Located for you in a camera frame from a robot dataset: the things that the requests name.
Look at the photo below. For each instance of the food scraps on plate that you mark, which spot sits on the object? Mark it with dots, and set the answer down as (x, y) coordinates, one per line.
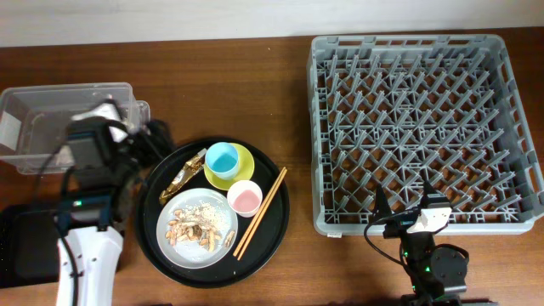
(205, 224)

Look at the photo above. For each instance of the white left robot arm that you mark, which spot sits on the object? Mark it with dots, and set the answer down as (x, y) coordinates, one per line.
(96, 202)

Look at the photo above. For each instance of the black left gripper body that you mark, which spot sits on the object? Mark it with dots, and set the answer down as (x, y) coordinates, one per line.
(138, 142)

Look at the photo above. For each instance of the yellow bowl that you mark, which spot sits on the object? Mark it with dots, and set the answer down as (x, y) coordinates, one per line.
(246, 170)

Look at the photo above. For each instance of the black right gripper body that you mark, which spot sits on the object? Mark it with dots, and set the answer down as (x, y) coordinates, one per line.
(398, 226)

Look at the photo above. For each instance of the blue cup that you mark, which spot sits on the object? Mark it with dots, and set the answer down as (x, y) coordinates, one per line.
(223, 160)

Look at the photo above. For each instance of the upper wooden chopstick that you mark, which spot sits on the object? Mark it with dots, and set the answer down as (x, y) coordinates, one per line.
(263, 206)

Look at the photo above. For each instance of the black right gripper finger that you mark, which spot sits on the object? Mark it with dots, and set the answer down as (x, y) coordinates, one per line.
(382, 208)
(431, 197)

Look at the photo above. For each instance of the gold snack wrapper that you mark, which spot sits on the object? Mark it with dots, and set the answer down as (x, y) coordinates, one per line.
(190, 169)

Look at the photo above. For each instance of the grey plate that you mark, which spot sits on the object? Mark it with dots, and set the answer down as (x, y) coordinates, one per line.
(189, 254)

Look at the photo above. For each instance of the white tissue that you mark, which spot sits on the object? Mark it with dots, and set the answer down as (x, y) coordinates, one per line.
(107, 111)

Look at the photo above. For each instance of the black rectangular bin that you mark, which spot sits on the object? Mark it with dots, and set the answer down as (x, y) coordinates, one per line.
(25, 263)

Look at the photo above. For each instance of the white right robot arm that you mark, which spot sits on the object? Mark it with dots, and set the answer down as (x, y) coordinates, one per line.
(437, 272)

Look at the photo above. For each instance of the clear plastic waste bin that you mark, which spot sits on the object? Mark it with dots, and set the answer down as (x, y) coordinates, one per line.
(33, 119)

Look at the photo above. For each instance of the black round tray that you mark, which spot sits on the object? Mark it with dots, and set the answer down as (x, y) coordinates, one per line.
(228, 270)

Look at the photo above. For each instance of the grey dishwasher rack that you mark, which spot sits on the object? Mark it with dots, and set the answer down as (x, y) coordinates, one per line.
(399, 112)

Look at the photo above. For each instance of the pink cup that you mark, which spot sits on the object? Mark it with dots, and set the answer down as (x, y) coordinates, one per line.
(245, 198)

